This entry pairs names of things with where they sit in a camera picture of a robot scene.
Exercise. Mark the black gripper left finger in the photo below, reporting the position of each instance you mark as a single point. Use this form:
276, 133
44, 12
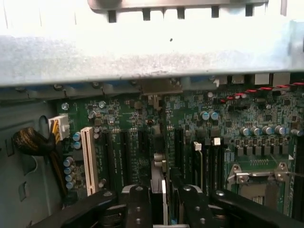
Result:
83, 209

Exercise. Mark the thin locking lever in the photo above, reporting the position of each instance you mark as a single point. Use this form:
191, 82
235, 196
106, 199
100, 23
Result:
295, 174

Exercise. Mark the short black expansion slot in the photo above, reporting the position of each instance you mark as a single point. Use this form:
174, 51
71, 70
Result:
144, 142

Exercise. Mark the white expansion slot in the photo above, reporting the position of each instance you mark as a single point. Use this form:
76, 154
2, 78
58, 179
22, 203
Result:
89, 161

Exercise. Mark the grey open PC case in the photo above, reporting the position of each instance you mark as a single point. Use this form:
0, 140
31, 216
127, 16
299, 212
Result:
142, 52

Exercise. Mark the CPU socket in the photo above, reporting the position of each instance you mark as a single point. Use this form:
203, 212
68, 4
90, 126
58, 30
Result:
261, 190

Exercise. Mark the black RAM slot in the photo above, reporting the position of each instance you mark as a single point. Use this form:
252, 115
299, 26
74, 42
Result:
210, 166

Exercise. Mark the white power connector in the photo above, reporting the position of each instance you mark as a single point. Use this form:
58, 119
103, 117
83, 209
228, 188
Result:
59, 127

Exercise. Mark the green motherboard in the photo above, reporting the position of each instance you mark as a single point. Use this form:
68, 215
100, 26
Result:
237, 114

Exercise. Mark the blue card retainer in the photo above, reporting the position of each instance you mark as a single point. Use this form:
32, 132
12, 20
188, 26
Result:
199, 79

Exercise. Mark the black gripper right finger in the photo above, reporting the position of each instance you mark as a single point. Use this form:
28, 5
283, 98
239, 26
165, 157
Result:
237, 204

